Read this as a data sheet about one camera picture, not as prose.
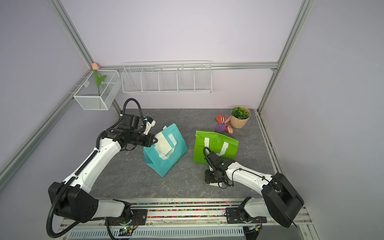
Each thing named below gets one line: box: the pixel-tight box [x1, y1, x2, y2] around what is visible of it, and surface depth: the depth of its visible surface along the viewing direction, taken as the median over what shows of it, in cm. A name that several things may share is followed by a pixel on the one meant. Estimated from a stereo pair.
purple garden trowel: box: [215, 115, 232, 133], surface depth 111 cm
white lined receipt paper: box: [154, 131, 173, 156], surface depth 84 cm
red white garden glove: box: [215, 115, 234, 135], surface depth 114 cm
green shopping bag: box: [193, 130, 239, 166], surface depth 82 cm
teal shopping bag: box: [143, 123, 189, 178], surface depth 85 cm
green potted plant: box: [231, 107, 250, 120], surface depth 101 cm
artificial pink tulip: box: [91, 62, 107, 96], surface depth 92 cm
